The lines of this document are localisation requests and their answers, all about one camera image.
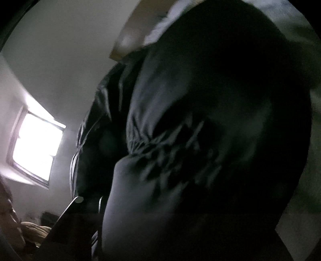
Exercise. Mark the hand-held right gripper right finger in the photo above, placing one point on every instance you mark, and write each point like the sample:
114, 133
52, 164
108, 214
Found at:
278, 251

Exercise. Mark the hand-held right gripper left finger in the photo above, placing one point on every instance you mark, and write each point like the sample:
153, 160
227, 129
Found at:
70, 233

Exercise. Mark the black hooded puffer jacket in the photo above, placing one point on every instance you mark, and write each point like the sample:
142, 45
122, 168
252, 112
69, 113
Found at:
200, 138

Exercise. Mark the tan cushion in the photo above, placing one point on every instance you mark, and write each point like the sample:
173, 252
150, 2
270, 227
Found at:
35, 229

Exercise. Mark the bright window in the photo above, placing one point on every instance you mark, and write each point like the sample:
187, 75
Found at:
37, 148

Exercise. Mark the wooden bed headboard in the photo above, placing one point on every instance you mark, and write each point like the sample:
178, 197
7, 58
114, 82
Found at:
130, 37

